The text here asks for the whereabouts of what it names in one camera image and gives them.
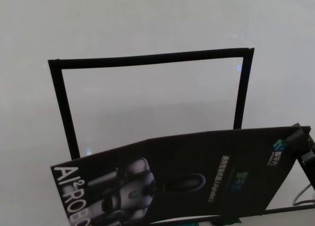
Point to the black robot print poster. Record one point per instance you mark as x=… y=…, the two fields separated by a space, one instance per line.
x=197 y=159

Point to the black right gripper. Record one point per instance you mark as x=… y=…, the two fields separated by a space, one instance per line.
x=308 y=171

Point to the black tape frame outline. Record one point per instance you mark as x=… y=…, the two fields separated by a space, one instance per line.
x=147 y=59

